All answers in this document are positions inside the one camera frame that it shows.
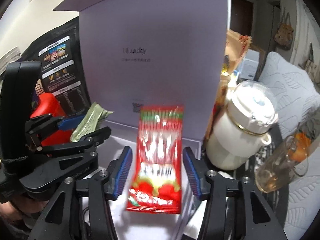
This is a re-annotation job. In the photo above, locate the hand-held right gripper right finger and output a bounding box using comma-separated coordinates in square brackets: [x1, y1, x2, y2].
[182, 147, 288, 240]

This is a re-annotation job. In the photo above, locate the black printed box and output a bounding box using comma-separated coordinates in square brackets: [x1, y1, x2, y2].
[21, 17, 92, 120]

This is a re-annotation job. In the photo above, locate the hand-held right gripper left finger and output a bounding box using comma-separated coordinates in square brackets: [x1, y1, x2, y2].
[27, 146, 133, 240]

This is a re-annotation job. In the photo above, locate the red plastic stool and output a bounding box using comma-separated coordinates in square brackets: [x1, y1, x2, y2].
[30, 92, 68, 147]

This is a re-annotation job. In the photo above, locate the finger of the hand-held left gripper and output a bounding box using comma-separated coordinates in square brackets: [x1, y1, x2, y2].
[37, 127, 112, 157]
[25, 114, 86, 147]

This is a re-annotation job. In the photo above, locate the glass cup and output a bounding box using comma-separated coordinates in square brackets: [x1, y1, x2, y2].
[254, 135, 304, 193]

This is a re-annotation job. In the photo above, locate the woven hanging bag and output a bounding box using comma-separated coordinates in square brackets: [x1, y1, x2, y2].
[274, 22, 293, 50]

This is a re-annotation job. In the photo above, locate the brown door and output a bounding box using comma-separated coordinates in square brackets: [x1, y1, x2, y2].
[230, 0, 253, 33]

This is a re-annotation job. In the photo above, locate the red strawberry snack packet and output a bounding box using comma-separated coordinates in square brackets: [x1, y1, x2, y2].
[126, 104, 185, 215]

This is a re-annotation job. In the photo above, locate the green snack packet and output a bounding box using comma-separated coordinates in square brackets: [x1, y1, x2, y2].
[70, 102, 114, 143]

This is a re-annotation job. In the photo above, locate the hanging wall ornament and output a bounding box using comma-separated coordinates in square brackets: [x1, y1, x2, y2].
[303, 42, 318, 71]

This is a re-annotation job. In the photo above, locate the orange fruit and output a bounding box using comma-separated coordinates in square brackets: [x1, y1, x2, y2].
[287, 132, 312, 162]

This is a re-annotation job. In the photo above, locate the lavender gift box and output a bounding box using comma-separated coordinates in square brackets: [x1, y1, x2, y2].
[52, 0, 233, 240]

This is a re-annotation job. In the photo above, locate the white cardboard box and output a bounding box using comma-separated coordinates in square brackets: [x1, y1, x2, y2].
[239, 49, 265, 80]

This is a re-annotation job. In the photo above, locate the brown paper snack bag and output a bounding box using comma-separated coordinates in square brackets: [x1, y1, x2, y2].
[220, 29, 252, 80]

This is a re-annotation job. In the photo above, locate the white ceramic jar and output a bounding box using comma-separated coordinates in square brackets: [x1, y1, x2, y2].
[205, 80, 279, 170]

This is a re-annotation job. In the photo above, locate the white quilted chair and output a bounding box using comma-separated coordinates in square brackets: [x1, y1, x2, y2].
[257, 51, 320, 140]
[285, 152, 320, 235]

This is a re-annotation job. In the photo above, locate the person's left hand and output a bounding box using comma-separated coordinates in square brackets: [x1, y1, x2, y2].
[0, 200, 49, 232]

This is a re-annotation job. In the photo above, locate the white foam board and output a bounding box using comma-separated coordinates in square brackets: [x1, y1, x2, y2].
[30, 0, 67, 18]

